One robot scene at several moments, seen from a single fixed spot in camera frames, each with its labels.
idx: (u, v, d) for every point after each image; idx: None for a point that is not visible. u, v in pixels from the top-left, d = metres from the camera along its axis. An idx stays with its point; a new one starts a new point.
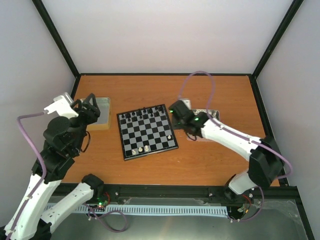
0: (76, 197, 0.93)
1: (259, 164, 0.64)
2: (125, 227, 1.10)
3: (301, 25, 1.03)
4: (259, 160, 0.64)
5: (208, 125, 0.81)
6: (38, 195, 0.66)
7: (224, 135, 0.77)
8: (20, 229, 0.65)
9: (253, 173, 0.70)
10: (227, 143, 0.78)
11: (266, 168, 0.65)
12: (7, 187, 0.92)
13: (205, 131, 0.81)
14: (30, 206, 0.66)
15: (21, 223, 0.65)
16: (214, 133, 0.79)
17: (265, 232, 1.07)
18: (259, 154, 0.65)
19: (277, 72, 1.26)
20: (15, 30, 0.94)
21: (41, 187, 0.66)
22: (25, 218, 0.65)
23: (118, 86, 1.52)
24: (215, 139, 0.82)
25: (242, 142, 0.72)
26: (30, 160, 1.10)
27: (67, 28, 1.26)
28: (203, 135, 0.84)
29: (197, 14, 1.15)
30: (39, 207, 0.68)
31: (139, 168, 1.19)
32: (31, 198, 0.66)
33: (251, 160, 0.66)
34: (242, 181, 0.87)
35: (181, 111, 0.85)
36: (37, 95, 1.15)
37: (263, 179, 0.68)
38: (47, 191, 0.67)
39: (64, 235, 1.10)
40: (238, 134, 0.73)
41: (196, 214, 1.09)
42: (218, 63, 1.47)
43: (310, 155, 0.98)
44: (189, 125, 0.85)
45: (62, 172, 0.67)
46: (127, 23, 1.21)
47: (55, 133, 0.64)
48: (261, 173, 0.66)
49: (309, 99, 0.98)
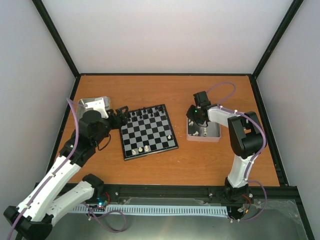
0: (78, 193, 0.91)
1: (232, 126, 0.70)
2: (124, 227, 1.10)
3: (301, 27, 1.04)
4: (233, 122, 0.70)
5: (213, 109, 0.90)
6: (61, 175, 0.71)
7: (219, 112, 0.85)
8: (36, 204, 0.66)
9: (233, 141, 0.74)
10: (222, 122, 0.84)
11: (240, 133, 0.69)
12: (6, 188, 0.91)
13: (209, 109, 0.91)
14: (51, 184, 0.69)
15: (38, 199, 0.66)
16: (214, 111, 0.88)
17: (265, 232, 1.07)
18: (236, 119, 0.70)
19: (277, 73, 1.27)
20: (15, 29, 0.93)
21: (66, 167, 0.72)
22: (44, 195, 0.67)
23: (118, 85, 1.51)
24: (216, 121, 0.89)
25: (230, 114, 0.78)
26: (28, 160, 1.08)
27: (67, 27, 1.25)
28: (210, 118, 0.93)
29: (198, 15, 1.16)
30: (56, 190, 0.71)
31: (139, 168, 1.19)
32: (54, 176, 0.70)
33: (229, 124, 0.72)
34: (236, 167, 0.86)
35: (200, 99, 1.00)
36: (37, 94, 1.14)
37: (237, 144, 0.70)
38: (69, 173, 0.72)
39: (63, 235, 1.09)
40: (230, 110, 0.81)
41: (197, 213, 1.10)
42: (218, 64, 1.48)
43: (310, 155, 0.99)
44: (203, 110, 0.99)
45: (86, 157, 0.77)
46: (129, 23, 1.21)
47: (89, 122, 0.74)
48: (235, 137, 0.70)
49: (309, 100, 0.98)
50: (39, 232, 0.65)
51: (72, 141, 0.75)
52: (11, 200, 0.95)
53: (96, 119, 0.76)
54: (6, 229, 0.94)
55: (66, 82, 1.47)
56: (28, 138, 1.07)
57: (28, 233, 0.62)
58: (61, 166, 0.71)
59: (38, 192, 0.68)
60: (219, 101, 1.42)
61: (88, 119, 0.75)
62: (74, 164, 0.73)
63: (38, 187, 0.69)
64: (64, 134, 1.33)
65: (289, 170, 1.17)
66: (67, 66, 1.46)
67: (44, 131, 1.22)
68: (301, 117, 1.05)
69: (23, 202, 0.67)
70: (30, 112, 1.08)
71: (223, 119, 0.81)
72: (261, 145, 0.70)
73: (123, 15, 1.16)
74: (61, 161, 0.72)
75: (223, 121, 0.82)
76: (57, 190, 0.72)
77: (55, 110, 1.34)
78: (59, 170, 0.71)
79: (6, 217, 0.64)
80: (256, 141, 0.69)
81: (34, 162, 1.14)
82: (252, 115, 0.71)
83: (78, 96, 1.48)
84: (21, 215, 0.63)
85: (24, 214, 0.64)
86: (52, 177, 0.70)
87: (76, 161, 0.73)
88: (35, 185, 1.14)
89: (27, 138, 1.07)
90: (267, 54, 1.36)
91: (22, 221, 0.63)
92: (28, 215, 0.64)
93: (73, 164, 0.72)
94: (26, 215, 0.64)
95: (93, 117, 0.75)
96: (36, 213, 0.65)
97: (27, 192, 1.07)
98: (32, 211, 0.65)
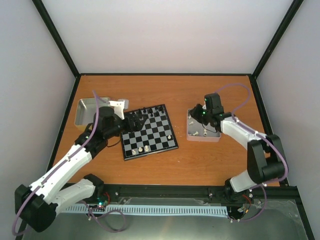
0: (81, 188, 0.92)
1: (253, 152, 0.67)
2: (124, 227, 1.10)
3: (301, 26, 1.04)
4: (254, 148, 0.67)
5: (228, 119, 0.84)
6: (76, 160, 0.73)
7: (235, 127, 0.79)
8: (50, 184, 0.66)
9: (250, 166, 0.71)
10: (238, 138, 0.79)
11: (260, 160, 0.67)
12: (5, 187, 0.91)
13: (223, 121, 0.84)
14: (65, 167, 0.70)
15: (52, 179, 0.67)
16: (229, 125, 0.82)
17: (265, 232, 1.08)
18: (256, 144, 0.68)
19: (277, 73, 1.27)
20: (15, 29, 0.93)
21: (81, 153, 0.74)
22: (58, 177, 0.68)
23: (118, 85, 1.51)
24: (230, 135, 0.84)
25: (248, 134, 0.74)
26: (28, 160, 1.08)
27: (67, 27, 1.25)
28: (222, 129, 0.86)
29: (198, 15, 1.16)
30: (68, 175, 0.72)
31: (139, 168, 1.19)
32: (69, 160, 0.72)
33: (248, 147, 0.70)
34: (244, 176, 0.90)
35: (213, 102, 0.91)
36: (37, 94, 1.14)
37: (256, 171, 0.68)
38: (82, 160, 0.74)
39: (63, 235, 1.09)
40: (248, 127, 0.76)
41: (196, 213, 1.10)
42: (218, 64, 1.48)
43: (310, 155, 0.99)
44: (213, 117, 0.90)
45: (99, 149, 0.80)
46: (129, 23, 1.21)
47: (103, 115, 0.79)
48: (255, 164, 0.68)
49: (310, 99, 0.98)
50: (47, 215, 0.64)
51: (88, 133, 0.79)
52: (10, 200, 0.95)
53: (110, 114, 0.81)
54: (6, 229, 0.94)
55: (66, 82, 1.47)
56: (28, 138, 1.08)
57: (38, 211, 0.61)
58: (77, 151, 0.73)
59: (52, 173, 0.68)
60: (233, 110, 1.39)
61: (103, 113, 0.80)
62: (89, 152, 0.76)
63: (52, 169, 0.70)
64: (64, 134, 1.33)
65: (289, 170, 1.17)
66: (67, 65, 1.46)
67: (44, 130, 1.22)
68: (301, 117, 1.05)
69: (36, 181, 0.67)
70: (29, 112, 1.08)
71: (241, 138, 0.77)
72: (283, 173, 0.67)
73: (123, 15, 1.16)
74: (77, 148, 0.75)
75: (239, 138, 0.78)
76: (68, 175, 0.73)
77: (55, 110, 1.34)
78: (75, 155, 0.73)
79: (15, 197, 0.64)
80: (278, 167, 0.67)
81: (34, 162, 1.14)
82: (275, 140, 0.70)
83: (78, 96, 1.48)
84: (33, 193, 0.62)
85: (37, 192, 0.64)
86: (67, 161, 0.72)
87: (90, 151, 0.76)
88: None
89: (27, 138, 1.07)
90: (267, 54, 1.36)
91: (34, 199, 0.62)
92: (42, 193, 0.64)
93: (88, 151, 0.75)
94: (38, 193, 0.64)
95: (107, 111, 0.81)
96: (49, 192, 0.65)
97: None
98: (45, 190, 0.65)
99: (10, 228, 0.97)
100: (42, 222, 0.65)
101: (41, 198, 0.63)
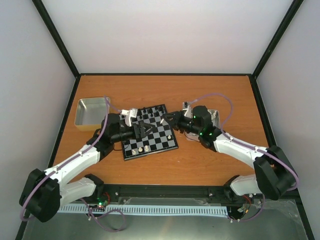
0: (83, 185, 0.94)
1: (262, 171, 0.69)
2: (123, 227, 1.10)
3: (301, 26, 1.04)
4: (263, 166, 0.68)
5: (220, 138, 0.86)
6: (87, 156, 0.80)
7: (232, 146, 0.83)
8: (63, 172, 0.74)
9: (261, 183, 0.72)
10: (237, 155, 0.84)
11: (272, 177, 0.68)
12: (5, 187, 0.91)
13: (217, 143, 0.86)
14: (77, 161, 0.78)
15: (65, 168, 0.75)
16: (224, 145, 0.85)
17: (265, 232, 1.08)
18: (263, 162, 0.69)
19: (277, 73, 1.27)
20: (15, 29, 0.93)
21: (92, 151, 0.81)
22: (70, 167, 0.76)
23: (118, 86, 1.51)
24: (227, 152, 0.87)
25: (249, 151, 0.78)
26: (28, 160, 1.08)
27: (67, 27, 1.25)
28: (216, 148, 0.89)
29: (198, 15, 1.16)
30: (78, 167, 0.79)
31: (139, 168, 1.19)
32: (82, 155, 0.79)
33: (256, 167, 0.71)
34: (245, 184, 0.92)
35: (204, 123, 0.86)
36: (37, 94, 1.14)
37: (270, 188, 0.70)
38: (93, 157, 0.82)
39: (62, 235, 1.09)
40: (244, 144, 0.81)
41: (196, 213, 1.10)
42: (218, 64, 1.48)
43: (310, 155, 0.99)
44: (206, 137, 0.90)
45: (108, 151, 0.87)
46: (129, 23, 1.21)
47: (110, 122, 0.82)
48: (267, 182, 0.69)
49: (310, 99, 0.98)
50: (56, 199, 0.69)
51: (94, 139, 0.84)
52: (10, 199, 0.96)
53: (117, 121, 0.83)
54: (5, 229, 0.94)
55: (66, 82, 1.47)
56: (28, 138, 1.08)
57: (51, 194, 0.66)
58: (89, 148, 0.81)
59: (66, 163, 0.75)
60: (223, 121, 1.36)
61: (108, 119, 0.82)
62: (98, 153, 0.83)
63: (66, 160, 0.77)
64: (64, 134, 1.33)
65: None
66: (67, 65, 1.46)
67: (44, 130, 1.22)
68: (301, 117, 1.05)
69: (50, 168, 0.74)
70: (30, 112, 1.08)
71: (241, 155, 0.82)
72: (294, 181, 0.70)
73: (123, 15, 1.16)
74: (87, 147, 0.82)
75: (239, 155, 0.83)
76: (79, 168, 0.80)
77: (55, 110, 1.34)
78: (87, 151, 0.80)
79: (28, 180, 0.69)
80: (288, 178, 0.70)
81: (34, 162, 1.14)
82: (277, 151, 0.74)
83: (78, 96, 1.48)
84: (48, 177, 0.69)
85: (51, 177, 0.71)
86: (80, 155, 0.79)
87: (100, 152, 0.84)
88: None
89: (27, 137, 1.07)
90: (267, 54, 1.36)
91: (48, 182, 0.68)
92: (55, 178, 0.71)
93: (98, 152, 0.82)
94: (52, 178, 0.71)
95: (113, 119, 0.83)
96: (62, 178, 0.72)
97: None
98: (59, 176, 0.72)
99: (10, 228, 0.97)
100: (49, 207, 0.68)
101: (55, 182, 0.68)
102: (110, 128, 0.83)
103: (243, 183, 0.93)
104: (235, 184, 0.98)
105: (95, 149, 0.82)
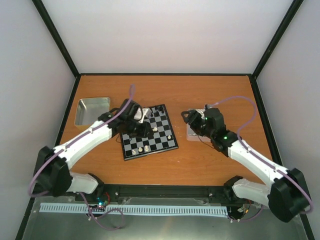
0: (89, 179, 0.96)
1: (279, 195, 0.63)
2: (121, 225, 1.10)
3: (301, 26, 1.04)
4: (280, 191, 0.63)
5: (236, 145, 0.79)
6: (98, 133, 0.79)
7: (249, 157, 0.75)
8: (72, 150, 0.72)
9: (273, 204, 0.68)
10: (252, 168, 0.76)
11: (288, 203, 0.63)
12: (4, 187, 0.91)
13: (232, 149, 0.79)
14: (87, 138, 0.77)
15: (75, 146, 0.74)
16: (239, 154, 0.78)
17: (265, 232, 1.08)
18: (281, 185, 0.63)
19: (277, 73, 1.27)
20: (15, 29, 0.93)
21: (104, 128, 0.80)
22: (79, 145, 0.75)
23: (118, 86, 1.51)
24: (240, 161, 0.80)
25: (268, 170, 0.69)
26: (27, 159, 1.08)
27: (67, 27, 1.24)
28: (229, 154, 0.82)
29: (198, 14, 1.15)
30: (87, 146, 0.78)
31: (139, 168, 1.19)
32: (92, 132, 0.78)
33: (273, 189, 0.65)
34: (251, 191, 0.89)
35: (216, 124, 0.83)
36: (37, 93, 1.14)
37: (283, 211, 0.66)
38: (103, 135, 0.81)
39: (62, 235, 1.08)
40: (264, 160, 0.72)
41: (196, 213, 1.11)
42: (218, 63, 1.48)
43: (310, 155, 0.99)
44: (219, 142, 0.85)
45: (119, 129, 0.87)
46: (129, 23, 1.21)
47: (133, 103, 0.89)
48: (282, 206, 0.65)
49: (310, 99, 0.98)
50: (65, 175, 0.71)
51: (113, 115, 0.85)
52: (10, 199, 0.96)
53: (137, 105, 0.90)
54: (6, 228, 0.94)
55: (66, 82, 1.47)
56: (27, 138, 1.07)
57: (60, 172, 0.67)
58: (101, 126, 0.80)
59: (76, 140, 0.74)
60: (230, 124, 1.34)
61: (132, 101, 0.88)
62: (110, 130, 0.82)
63: (76, 137, 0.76)
64: (64, 134, 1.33)
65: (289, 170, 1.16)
66: (66, 66, 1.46)
67: (43, 130, 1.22)
68: (302, 117, 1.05)
69: (59, 145, 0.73)
70: (29, 111, 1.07)
71: (257, 170, 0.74)
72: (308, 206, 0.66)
73: (123, 15, 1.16)
74: (100, 124, 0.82)
75: (253, 168, 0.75)
76: (87, 147, 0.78)
77: (55, 110, 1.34)
78: (98, 129, 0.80)
79: (38, 157, 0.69)
80: (301, 202, 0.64)
81: (34, 162, 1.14)
82: (299, 177, 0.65)
83: (78, 95, 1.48)
84: (57, 155, 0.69)
85: (60, 155, 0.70)
86: (90, 132, 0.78)
87: (111, 128, 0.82)
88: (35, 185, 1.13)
89: (27, 136, 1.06)
90: (267, 55, 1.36)
91: (56, 160, 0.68)
92: (64, 156, 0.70)
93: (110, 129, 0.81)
94: (61, 156, 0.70)
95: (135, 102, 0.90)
96: (71, 156, 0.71)
97: (25, 192, 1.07)
98: (68, 154, 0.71)
99: (10, 228, 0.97)
100: (59, 183, 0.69)
101: (63, 161, 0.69)
102: (132, 109, 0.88)
103: (251, 191, 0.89)
104: (238, 188, 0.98)
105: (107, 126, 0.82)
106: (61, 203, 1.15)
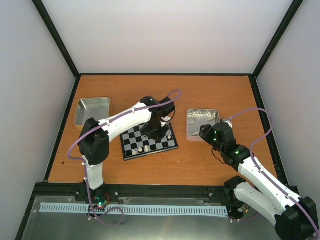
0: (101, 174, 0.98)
1: (289, 222, 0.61)
2: (122, 221, 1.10)
3: (301, 26, 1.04)
4: (291, 219, 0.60)
5: (248, 162, 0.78)
6: (139, 115, 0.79)
7: (260, 178, 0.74)
8: (114, 125, 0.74)
9: (280, 228, 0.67)
10: (260, 188, 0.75)
11: (297, 230, 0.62)
12: (4, 186, 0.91)
13: (243, 167, 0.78)
14: (129, 117, 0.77)
15: (117, 123, 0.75)
16: (251, 173, 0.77)
17: (265, 232, 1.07)
18: (293, 214, 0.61)
19: (277, 73, 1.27)
20: (15, 28, 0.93)
21: (144, 111, 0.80)
22: (121, 123, 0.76)
23: (118, 86, 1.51)
24: (249, 179, 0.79)
25: (279, 194, 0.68)
26: (27, 159, 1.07)
27: (67, 27, 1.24)
28: (239, 169, 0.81)
29: (198, 14, 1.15)
30: (127, 125, 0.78)
31: (139, 168, 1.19)
32: (133, 113, 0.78)
33: (283, 216, 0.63)
34: (253, 201, 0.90)
35: (225, 138, 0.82)
36: (37, 92, 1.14)
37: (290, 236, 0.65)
38: (142, 117, 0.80)
39: (61, 235, 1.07)
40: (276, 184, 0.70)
41: (196, 213, 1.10)
42: (218, 63, 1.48)
43: (310, 154, 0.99)
44: (230, 157, 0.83)
45: (157, 117, 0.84)
46: (129, 23, 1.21)
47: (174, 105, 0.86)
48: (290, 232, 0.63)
49: (310, 98, 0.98)
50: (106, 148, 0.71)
51: (155, 101, 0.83)
52: (10, 198, 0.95)
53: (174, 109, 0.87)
54: (5, 227, 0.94)
55: (66, 82, 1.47)
56: (28, 137, 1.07)
57: (102, 142, 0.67)
58: (142, 108, 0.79)
59: (119, 117, 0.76)
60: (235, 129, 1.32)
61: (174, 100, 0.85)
62: (148, 115, 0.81)
63: (119, 114, 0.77)
64: (65, 134, 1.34)
65: (289, 170, 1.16)
66: (67, 66, 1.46)
67: (43, 129, 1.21)
68: (302, 116, 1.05)
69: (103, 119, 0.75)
70: (29, 110, 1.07)
71: (266, 191, 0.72)
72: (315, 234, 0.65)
73: (124, 15, 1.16)
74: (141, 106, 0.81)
75: (263, 187, 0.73)
76: (127, 126, 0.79)
77: (55, 110, 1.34)
78: (139, 110, 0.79)
79: (84, 127, 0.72)
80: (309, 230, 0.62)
81: (34, 161, 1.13)
82: (312, 206, 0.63)
83: (78, 96, 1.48)
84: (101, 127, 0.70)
85: (103, 128, 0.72)
86: (132, 112, 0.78)
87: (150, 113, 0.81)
88: (35, 185, 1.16)
89: (27, 136, 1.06)
90: (267, 55, 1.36)
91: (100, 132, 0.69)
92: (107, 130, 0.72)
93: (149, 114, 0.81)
94: (104, 129, 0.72)
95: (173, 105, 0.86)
96: (113, 132, 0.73)
97: (25, 191, 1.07)
98: (110, 129, 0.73)
99: (9, 227, 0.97)
100: (98, 154, 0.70)
101: (106, 133, 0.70)
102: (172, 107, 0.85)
103: (254, 201, 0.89)
104: (240, 193, 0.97)
105: (148, 110, 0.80)
106: (61, 203, 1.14)
